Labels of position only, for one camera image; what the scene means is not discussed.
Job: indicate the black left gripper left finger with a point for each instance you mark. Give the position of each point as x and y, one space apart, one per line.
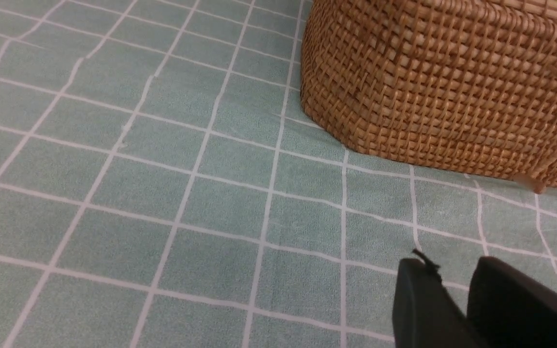
424 314

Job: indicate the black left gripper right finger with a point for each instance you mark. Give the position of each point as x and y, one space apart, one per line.
509 309

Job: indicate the woven rattan basket green lining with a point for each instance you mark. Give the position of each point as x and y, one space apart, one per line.
468 86

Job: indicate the green checkered tablecloth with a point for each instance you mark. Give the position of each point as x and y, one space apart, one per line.
160 187

